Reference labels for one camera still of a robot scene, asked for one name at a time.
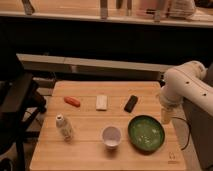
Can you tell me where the small clear plastic bottle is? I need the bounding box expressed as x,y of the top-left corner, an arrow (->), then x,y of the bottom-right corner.
56,114 -> 73,142

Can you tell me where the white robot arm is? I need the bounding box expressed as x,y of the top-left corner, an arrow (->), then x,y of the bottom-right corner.
159,61 -> 213,124

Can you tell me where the green bowl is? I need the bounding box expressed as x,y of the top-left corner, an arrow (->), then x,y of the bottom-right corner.
128,115 -> 165,153

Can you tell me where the black rectangular box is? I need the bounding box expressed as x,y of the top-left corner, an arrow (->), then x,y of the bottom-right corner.
124,95 -> 138,113

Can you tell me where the white paper cup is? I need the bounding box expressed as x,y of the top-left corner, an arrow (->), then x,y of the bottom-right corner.
101,126 -> 121,149

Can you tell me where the white rectangular block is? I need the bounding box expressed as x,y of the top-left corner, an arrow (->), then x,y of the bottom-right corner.
96,95 -> 108,111

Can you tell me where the orange snack packet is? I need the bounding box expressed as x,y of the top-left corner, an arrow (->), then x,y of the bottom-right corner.
64,97 -> 80,107

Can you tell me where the black office chair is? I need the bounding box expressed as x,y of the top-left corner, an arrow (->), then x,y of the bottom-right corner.
0,54 -> 46,171

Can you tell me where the black cable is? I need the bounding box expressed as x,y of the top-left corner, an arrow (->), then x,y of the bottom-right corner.
171,115 -> 192,151

